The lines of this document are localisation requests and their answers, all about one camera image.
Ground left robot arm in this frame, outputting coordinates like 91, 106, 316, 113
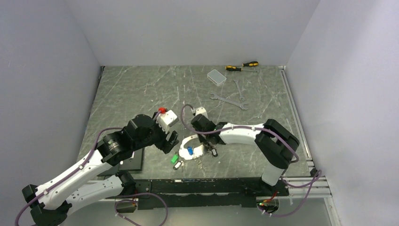
22, 110, 179, 226

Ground yellow black screwdriver rear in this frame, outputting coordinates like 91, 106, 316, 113
239, 61, 259, 67

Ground black flat box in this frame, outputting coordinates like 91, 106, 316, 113
97, 148, 145, 177

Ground large silver wrench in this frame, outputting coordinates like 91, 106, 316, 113
210, 93, 248, 110

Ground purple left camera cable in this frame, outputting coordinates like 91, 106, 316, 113
14, 107, 168, 226

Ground blue key tag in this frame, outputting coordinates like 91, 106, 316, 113
187, 146, 194, 155

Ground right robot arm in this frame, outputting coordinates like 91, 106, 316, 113
191, 114, 300, 195

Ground clear plastic box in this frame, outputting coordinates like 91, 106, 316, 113
207, 69, 227, 87

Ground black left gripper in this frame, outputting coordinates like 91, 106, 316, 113
133, 112, 179, 153

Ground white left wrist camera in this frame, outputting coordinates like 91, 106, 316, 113
154, 107, 179, 134

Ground small silver wrench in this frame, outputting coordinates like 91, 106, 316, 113
233, 78, 246, 102

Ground green key tag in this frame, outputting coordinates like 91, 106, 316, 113
171, 154, 179, 164

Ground yellow black screwdriver front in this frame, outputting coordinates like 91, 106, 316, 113
225, 65, 257, 73

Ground purple camera cable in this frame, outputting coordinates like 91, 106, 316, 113
180, 104, 323, 189
14, 107, 168, 226

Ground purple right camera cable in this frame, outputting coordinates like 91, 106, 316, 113
180, 104, 323, 189

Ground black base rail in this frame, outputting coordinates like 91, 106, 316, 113
103, 169, 289, 210

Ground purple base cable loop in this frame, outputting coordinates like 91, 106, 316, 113
114, 193, 169, 226

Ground metal key organizer plate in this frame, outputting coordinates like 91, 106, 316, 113
178, 135, 208, 161

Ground yellow black screwdriver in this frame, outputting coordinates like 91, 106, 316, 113
225, 65, 257, 73
239, 61, 259, 67

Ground black key tag white label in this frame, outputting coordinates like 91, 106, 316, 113
173, 161, 184, 170

